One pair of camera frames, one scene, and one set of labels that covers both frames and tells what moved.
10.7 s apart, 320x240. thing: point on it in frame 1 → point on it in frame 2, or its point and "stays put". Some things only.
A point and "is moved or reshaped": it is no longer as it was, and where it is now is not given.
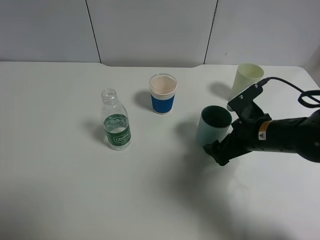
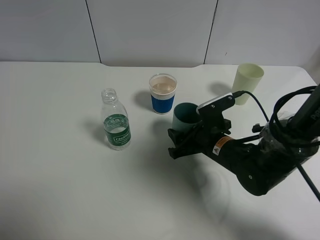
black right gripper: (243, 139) → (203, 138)
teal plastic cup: (214, 121) is moved or reshaped
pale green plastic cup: (247, 75) stays put
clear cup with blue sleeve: (162, 87) stays put
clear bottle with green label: (115, 121) stays put
